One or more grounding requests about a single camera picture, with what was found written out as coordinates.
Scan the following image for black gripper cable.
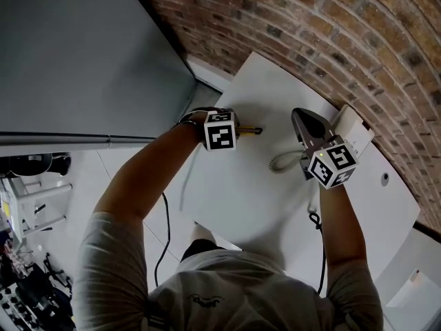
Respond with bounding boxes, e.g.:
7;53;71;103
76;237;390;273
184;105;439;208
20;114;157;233
154;191;172;288
308;212;328;295

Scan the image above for person's right forearm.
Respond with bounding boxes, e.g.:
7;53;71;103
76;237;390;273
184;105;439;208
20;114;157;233
315;181;369;275

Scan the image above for grey coiled cable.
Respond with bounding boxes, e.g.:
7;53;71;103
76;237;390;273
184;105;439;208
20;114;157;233
268;150;306;177

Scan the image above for black equipment clutter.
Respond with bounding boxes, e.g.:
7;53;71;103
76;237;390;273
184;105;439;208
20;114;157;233
0;246;75;331

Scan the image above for white metal stool frame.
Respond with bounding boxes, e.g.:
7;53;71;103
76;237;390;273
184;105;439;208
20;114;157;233
0;176;74;243

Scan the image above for person's black shorts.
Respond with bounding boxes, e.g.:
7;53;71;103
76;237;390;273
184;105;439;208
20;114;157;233
180;238;218;262

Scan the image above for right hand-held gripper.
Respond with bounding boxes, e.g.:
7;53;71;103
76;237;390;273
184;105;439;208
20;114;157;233
291;107;360;190

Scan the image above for person's grey t-shirt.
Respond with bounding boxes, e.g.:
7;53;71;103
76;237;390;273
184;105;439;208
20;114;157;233
70;212;385;331

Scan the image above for yellow black utility knife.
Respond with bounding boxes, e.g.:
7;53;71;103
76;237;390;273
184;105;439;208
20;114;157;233
237;126;264;138

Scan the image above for black office chair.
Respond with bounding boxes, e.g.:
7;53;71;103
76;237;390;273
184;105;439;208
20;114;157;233
0;152;72;178

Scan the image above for person's left forearm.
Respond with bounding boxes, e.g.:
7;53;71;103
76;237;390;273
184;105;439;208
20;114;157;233
91;110;207;229

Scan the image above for person's leg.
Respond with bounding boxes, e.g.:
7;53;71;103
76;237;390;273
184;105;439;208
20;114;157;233
189;221;223;247

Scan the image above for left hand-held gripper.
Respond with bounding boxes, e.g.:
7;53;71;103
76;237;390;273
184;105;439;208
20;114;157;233
190;107;239;152

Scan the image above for white socket box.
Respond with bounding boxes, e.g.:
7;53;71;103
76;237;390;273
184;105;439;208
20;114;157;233
330;104;376;159

